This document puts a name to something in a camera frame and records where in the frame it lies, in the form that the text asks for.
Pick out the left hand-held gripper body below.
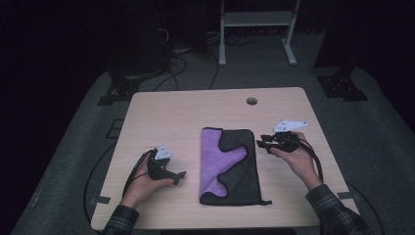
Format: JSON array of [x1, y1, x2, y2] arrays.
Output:
[[146, 143, 176, 181]]

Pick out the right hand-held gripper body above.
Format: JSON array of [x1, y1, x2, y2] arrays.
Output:
[[270, 119, 309, 155]]

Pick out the purple and grey towel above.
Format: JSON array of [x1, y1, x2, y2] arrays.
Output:
[[199, 126, 273, 207]]

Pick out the person's right hand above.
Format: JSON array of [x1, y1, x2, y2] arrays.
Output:
[[269, 131, 323, 191]]

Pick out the person's left hand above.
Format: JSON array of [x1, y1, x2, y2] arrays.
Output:
[[120, 153, 176, 210]]

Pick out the black floor tape outline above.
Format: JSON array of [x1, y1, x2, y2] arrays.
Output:
[[106, 118, 125, 140]]

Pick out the grey tape strip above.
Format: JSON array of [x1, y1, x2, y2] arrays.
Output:
[[89, 196, 112, 206], [337, 191, 361, 201]]

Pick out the black stand base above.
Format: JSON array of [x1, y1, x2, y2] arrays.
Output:
[[96, 69, 165, 107], [316, 66, 370, 103]]

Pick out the white metal stand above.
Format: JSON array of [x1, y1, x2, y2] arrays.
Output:
[[218, 0, 301, 68]]

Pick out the right hand-held gripper cable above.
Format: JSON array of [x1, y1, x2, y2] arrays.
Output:
[[297, 138, 325, 183]]

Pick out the black floor cables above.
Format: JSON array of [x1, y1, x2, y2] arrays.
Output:
[[152, 28, 220, 93]]

